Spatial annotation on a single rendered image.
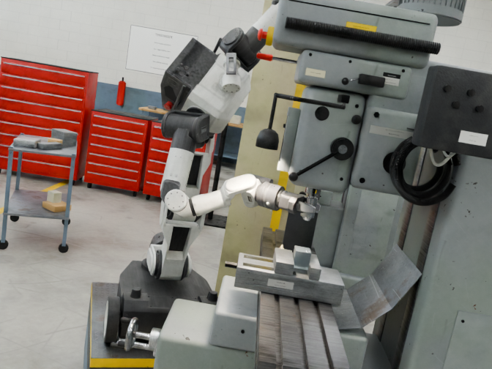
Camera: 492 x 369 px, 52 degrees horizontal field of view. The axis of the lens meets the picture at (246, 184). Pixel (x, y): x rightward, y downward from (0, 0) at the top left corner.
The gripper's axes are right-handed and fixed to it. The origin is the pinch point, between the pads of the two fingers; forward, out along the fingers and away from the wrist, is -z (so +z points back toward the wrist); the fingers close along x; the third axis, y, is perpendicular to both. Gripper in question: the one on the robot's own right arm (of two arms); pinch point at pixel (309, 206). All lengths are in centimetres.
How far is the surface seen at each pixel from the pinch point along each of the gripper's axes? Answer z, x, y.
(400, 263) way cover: -31.1, 16.3, 14.3
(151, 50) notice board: 625, 702, -74
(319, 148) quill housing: -2.6, -9.8, -21.1
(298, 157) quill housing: 2.9, -11.9, -17.1
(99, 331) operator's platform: 88, 8, 84
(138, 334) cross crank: 45, -23, 57
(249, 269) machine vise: 8.8, -19.7, 20.7
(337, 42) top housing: -3, -13, -53
